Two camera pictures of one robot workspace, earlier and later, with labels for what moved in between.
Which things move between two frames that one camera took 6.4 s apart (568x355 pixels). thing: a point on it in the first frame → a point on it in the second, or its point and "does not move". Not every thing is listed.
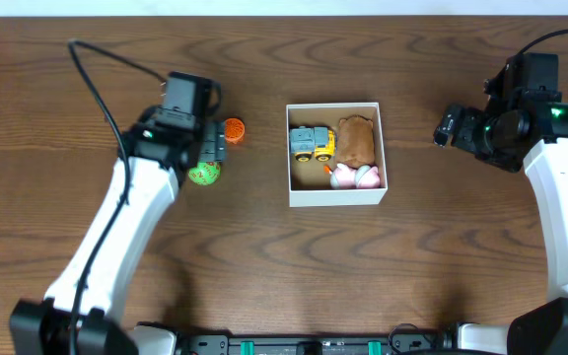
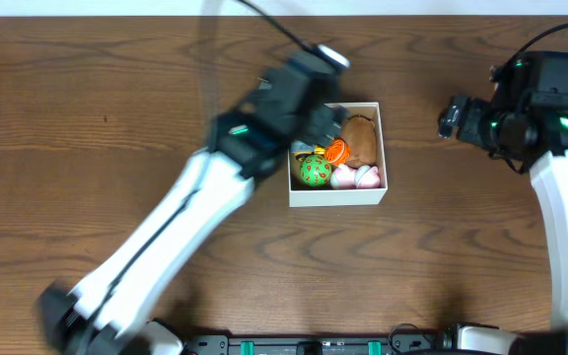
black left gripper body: [213, 142] → [327, 124]
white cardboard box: [309, 184] does not move
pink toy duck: [363, 177] does not move
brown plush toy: [355, 141] does not move
